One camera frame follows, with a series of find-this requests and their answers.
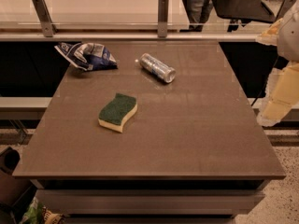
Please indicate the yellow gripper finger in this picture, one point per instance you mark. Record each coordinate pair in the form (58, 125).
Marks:
(270, 37)
(281, 95)

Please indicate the silver blue redbull can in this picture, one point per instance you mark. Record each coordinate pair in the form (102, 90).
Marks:
(156, 67)

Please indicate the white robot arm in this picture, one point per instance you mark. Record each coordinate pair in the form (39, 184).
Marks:
(289, 33)

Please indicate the black office chair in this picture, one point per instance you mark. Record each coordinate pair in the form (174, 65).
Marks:
(244, 11)

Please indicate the green yellow sponge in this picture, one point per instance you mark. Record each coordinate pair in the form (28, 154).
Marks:
(117, 112)

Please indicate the blue crumpled chip bag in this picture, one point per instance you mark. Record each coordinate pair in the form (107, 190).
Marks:
(87, 56)

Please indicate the green snack bag on floor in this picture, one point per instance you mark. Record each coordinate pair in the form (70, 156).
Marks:
(38, 213)

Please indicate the dark bin at left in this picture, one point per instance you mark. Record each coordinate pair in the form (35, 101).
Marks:
(15, 194)

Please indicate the right metal glass bracket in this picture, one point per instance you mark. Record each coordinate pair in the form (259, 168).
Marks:
(285, 6)

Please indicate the metal rail of barrier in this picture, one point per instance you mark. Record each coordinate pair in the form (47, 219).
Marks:
(4, 36)

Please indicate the left metal glass bracket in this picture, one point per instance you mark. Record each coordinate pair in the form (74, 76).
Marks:
(47, 26)

